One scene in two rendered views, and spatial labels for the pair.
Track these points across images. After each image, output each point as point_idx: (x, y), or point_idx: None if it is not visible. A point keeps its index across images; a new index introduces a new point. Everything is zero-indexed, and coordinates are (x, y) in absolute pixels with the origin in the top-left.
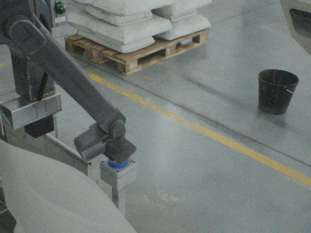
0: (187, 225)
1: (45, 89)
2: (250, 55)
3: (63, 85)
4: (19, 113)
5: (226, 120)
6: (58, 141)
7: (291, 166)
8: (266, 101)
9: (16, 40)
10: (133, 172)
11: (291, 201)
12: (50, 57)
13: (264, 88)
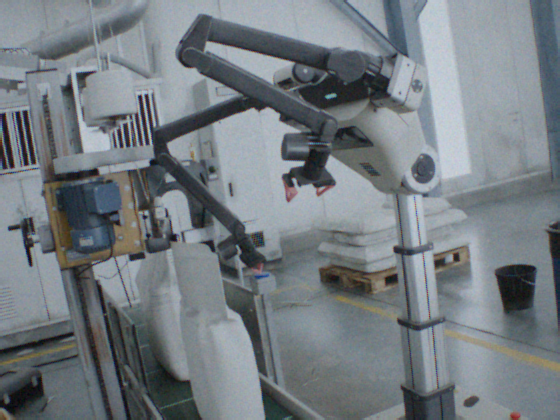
0: (387, 394)
1: (206, 220)
2: None
3: (196, 197)
4: (189, 234)
5: (462, 319)
6: (239, 285)
7: (516, 348)
8: (506, 296)
9: (162, 164)
10: (271, 283)
11: (502, 374)
12: (184, 178)
13: (500, 282)
